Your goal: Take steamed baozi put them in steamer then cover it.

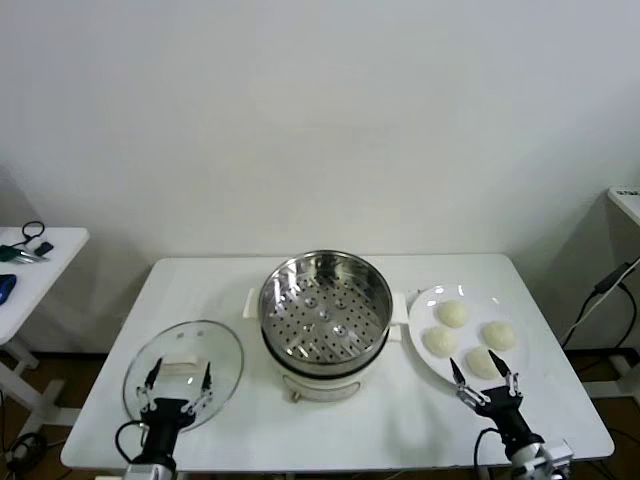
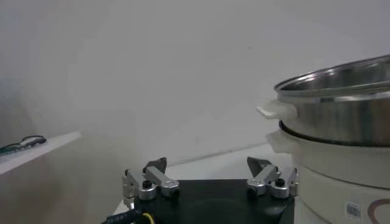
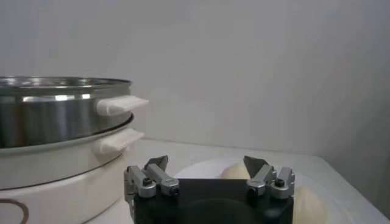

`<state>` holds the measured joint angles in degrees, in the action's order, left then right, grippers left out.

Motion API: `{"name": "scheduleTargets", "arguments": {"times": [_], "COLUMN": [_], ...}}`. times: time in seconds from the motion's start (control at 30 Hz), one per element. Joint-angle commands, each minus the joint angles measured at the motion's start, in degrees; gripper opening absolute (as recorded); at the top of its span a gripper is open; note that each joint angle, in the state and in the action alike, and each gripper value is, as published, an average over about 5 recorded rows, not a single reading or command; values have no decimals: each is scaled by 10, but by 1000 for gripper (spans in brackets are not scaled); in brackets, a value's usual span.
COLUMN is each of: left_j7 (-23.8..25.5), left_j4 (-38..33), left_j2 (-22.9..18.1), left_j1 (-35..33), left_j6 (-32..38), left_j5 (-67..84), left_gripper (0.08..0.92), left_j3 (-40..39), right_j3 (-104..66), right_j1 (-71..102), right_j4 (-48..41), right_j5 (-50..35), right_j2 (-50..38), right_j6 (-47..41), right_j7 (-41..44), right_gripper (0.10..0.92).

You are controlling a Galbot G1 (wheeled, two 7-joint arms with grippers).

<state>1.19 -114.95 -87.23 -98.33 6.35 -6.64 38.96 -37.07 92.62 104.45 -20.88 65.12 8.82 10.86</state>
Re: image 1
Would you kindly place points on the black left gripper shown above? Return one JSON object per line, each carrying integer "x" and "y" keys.
{"x": 164, "y": 425}

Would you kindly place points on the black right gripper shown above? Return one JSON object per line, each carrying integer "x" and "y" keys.
{"x": 505, "y": 415}

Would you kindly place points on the white steamed baozi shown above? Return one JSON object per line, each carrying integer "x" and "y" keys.
{"x": 477, "y": 362}
{"x": 441, "y": 342}
{"x": 498, "y": 335}
{"x": 453, "y": 314}

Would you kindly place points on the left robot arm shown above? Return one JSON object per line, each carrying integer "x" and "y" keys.
{"x": 150, "y": 472}

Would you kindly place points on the white steamer pot with tiers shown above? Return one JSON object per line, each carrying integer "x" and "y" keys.
{"x": 320, "y": 385}

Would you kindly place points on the perforated steel steamer basket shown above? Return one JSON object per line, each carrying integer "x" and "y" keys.
{"x": 325, "y": 320}

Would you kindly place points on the white oval plate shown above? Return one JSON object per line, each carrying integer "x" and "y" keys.
{"x": 425, "y": 312}

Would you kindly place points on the small black device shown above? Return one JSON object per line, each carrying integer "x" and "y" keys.
{"x": 44, "y": 247}

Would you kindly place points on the silver metal tool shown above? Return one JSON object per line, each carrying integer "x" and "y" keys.
{"x": 32, "y": 256}

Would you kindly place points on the blue plastic object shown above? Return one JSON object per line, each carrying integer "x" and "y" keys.
{"x": 6, "y": 287}

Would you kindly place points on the green tool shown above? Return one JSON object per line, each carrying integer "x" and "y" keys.
{"x": 7, "y": 254}

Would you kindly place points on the white side table with label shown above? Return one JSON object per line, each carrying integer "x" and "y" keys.
{"x": 625, "y": 200}

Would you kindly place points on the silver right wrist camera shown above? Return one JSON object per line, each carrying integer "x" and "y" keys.
{"x": 557, "y": 457}

